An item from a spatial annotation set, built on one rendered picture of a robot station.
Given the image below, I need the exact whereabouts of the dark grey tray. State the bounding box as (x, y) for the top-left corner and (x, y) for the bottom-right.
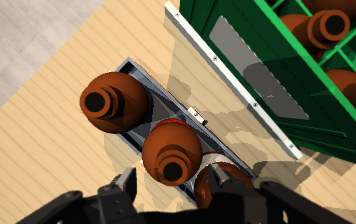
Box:
(114, 56), (258, 208)

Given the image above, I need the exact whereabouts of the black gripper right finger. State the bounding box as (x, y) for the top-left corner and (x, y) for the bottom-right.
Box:
(196, 164), (353, 224)

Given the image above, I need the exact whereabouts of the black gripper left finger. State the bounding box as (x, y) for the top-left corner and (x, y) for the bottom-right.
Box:
(15, 167), (147, 224)

